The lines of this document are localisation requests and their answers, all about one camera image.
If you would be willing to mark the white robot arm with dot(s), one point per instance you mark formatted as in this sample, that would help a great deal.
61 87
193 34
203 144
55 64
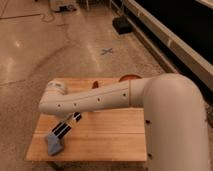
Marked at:
174 111

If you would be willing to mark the dark red small object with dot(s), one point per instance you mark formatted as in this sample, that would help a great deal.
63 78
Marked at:
95 85

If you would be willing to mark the black box on floor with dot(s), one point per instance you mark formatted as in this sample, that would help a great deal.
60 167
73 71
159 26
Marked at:
121 25

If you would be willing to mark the wooden folding table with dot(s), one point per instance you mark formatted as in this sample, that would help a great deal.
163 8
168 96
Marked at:
100 136

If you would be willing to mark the dark equipment on floor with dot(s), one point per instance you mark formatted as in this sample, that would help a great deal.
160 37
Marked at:
59 5

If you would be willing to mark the orange round bowl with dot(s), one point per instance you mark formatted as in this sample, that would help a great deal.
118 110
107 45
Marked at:
129 77

